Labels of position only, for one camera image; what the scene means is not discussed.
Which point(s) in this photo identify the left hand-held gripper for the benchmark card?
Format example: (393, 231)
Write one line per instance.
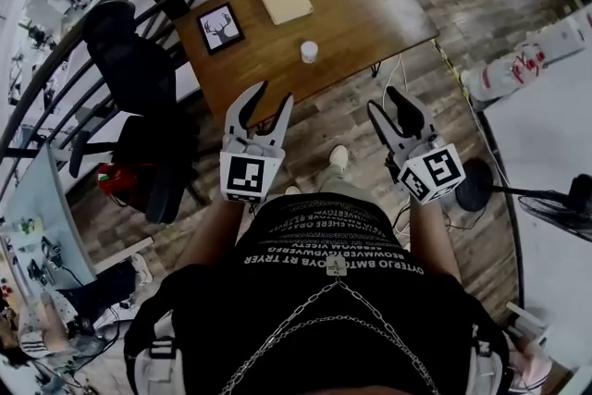
(245, 173)

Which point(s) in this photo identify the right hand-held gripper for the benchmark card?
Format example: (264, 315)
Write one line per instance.
(437, 171)

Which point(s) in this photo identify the person's left forearm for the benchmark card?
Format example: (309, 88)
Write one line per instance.
(208, 236)

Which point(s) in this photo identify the person's right forearm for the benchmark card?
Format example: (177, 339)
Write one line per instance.
(435, 240)

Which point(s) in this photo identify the black hairpin table leg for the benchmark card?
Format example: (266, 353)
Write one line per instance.
(377, 68)

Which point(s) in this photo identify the person's white shoe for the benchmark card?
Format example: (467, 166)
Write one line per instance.
(292, 190)
(338, 156)

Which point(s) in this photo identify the khaki trousers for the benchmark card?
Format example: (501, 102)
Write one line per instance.
(340, 182)

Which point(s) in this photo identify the black standing fan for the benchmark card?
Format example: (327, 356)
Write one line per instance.
(474, 185)

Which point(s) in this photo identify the framed deer picture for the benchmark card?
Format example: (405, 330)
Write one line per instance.
(219, 28)

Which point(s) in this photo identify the plastic pack of water bottles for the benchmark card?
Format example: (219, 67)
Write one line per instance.
(499, 74)

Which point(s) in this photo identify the black office chair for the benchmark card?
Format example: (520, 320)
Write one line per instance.
(134, 74)

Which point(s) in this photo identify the red bag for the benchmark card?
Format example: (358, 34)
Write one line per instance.
(122, 182)

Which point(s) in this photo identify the black printed t-shirt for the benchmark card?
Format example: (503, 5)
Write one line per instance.
(324, 337)

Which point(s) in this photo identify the glass-topped white desk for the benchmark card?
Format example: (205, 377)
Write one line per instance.
(41, 208)

